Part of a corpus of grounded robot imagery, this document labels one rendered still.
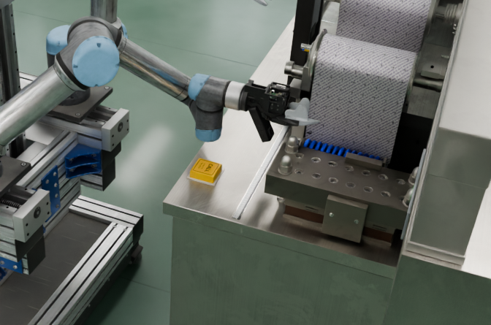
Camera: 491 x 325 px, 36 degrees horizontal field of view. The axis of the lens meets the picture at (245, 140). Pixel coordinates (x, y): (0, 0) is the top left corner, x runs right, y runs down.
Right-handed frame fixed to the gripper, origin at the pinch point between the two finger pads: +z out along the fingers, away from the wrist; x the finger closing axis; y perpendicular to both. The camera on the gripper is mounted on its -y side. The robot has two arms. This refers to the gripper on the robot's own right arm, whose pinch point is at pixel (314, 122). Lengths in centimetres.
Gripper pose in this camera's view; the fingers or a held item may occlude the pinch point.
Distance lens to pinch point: 202.1
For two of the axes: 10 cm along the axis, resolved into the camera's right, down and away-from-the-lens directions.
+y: 0.8, -8.2, -5.6
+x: 3.2, -5.1, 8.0
